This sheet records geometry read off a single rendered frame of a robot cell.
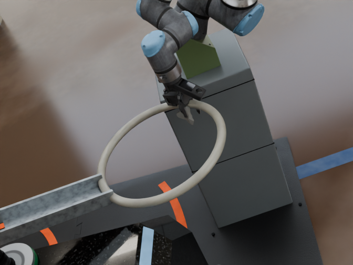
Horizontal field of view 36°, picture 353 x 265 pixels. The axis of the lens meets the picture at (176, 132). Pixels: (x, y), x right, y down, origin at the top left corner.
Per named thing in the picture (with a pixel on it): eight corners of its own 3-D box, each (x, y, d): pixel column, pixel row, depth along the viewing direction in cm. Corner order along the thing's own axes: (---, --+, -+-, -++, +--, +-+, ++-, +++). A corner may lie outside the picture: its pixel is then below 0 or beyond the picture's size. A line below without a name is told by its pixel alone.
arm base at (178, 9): (159, 12, 235) (169, -9, 231) (198, 26, 243) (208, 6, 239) (168, 31, 220) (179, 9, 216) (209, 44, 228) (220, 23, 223)
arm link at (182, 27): (177, 1, 192) (152, 22, 188) (201, 18, 188) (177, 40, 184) (178, 19, 200) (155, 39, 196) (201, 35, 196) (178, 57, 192)
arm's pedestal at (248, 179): (195, 175, 315) (140, 54, 264) (278, 146, 309) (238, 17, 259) (210, 241, 275) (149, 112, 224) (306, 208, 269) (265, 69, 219)
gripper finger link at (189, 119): (183, 123, 208) (176, 102, 204) (195, 124, 205) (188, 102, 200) (178, 127, 206) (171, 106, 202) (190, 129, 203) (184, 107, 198)
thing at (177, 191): (131, 236, 168) (126, 231, 166) (81, 161, 207) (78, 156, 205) (255, 142, 175) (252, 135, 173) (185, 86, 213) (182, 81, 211)
